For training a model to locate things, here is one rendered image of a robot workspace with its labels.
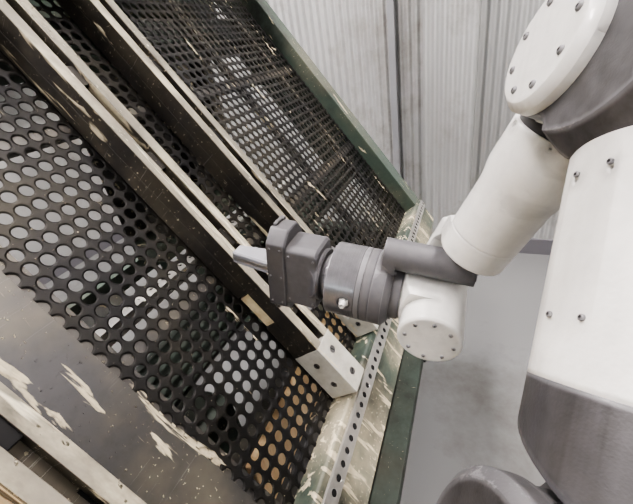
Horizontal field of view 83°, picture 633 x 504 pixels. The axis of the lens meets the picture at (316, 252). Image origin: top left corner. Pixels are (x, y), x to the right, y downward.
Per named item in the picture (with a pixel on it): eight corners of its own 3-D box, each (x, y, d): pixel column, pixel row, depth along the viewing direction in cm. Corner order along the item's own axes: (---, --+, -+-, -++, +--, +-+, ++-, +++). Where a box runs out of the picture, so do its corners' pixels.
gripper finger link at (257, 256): (242, 247, 50) (283, 256, 48) (230, 259, 47) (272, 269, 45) (241, 237, 49) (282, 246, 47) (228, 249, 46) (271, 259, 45)
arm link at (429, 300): (372, 285, 49) (459, 306, 46) (350, 346, 41) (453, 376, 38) (379, 215, 42) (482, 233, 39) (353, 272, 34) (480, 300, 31)
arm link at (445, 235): (452, 295, 47) (515, 216, 38) (446, 349, 40) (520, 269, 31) (406, 274, 47) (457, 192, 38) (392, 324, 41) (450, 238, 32)
